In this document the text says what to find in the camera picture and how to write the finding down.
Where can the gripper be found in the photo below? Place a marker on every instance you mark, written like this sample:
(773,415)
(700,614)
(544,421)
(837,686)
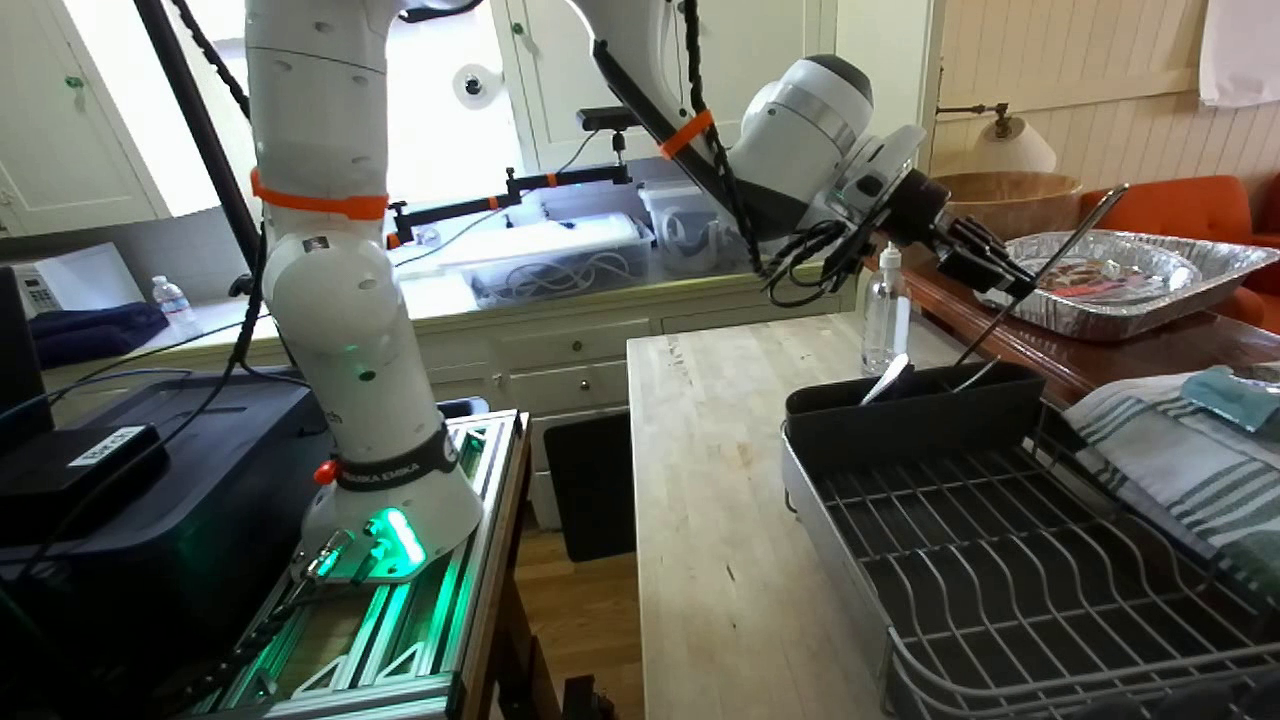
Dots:
(912,210)

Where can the knife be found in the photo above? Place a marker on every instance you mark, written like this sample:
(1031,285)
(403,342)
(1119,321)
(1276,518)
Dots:
(1075,235)

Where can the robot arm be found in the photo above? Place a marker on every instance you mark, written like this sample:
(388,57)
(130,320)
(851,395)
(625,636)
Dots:
(330,300)

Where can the wooden bowl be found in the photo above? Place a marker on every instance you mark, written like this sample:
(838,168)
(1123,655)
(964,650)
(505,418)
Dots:
(1010,200)

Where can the clear spray bottle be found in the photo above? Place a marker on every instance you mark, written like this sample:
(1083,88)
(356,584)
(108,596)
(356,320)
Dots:
(886,320)

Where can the dark wooden table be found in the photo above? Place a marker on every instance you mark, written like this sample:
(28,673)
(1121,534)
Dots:
(1100,350)

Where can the white spoon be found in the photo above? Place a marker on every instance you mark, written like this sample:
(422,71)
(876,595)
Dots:
(888,380)

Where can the foil tray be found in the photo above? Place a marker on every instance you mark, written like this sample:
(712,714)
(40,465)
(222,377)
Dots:
(1140,300)

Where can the black utensil holder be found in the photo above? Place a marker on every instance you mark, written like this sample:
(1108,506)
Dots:
(900,425)

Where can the orange sofa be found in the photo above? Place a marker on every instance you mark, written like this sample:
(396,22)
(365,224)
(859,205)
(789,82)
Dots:
(1190,205)

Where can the striped towel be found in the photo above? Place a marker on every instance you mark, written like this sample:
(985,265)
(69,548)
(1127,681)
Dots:
(1170,460)

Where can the teal cloth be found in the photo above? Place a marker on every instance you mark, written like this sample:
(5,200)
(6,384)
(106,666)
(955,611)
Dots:
(1235,395)

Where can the clear plastic bin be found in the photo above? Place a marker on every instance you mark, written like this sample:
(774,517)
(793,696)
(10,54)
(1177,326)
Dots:
(690,230)
(550,260)

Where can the white hanging cloth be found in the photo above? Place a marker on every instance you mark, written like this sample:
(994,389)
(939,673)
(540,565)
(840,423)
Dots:
(1240,50)

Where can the white drawer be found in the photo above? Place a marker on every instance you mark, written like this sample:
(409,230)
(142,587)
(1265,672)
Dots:
(575,345)
(570,388)

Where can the black floor mat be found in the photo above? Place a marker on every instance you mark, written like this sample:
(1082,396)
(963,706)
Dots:
(590,485)

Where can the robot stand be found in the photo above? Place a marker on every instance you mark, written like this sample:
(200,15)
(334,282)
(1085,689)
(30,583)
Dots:
(420,640)

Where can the water bottle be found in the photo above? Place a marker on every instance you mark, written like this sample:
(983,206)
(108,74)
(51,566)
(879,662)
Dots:
(172,300)

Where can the black computer case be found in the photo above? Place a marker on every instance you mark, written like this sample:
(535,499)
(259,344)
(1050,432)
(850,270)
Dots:
(200,520)

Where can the dark blue cloth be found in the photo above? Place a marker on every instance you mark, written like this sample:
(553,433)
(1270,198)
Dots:
(95,333)

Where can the white microwave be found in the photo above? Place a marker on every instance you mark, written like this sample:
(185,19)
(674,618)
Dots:
(75,280)

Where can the black box with label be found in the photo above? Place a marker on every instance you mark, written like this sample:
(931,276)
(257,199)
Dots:
(70,480)

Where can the black monitor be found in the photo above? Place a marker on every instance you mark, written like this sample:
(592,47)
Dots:
(18,350)

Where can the wall lamp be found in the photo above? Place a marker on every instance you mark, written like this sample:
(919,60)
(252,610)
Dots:
(1015,145)

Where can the camera on mount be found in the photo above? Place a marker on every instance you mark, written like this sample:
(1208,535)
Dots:
(470,205)

